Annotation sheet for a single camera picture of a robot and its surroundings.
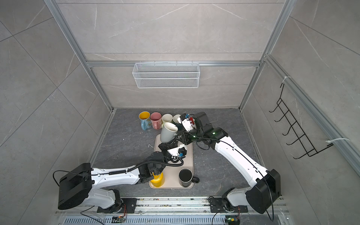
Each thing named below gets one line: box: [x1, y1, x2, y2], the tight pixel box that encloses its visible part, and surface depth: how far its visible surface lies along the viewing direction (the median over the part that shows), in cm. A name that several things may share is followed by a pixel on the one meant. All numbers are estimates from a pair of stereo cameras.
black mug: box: [178, 167, 201, 188], surface depth 77 cm
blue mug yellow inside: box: [138, 111, 153, 131], surface depth 103 cm
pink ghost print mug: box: [150, 111, 163, 130], surface depth 102 cm
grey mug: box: [160, 121, 179, 143], surface depth 74 cm
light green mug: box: [161, 112, 173, 128], surface depth 104 cm
